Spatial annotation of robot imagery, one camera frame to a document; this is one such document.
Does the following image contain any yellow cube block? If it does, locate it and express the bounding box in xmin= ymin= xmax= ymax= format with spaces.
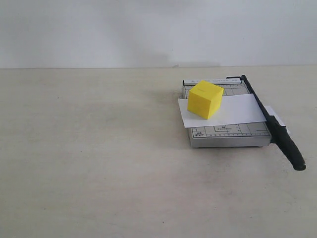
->
xmin=187 ymin=80 xmax=224 ymax=119

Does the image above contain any white paper sheet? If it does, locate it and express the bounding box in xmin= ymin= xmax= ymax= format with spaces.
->
xmin=178 ymin=94 xmax=266 ymax=128

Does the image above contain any black cutter blade arm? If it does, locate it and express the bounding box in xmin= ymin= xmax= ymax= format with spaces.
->
xmin=240 ymin=75 xmax=306 ymax=171

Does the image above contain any grey paper cutter base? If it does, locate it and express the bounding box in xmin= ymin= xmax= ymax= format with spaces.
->
xmin=187 ymin=78 xmax=271 ymax=148

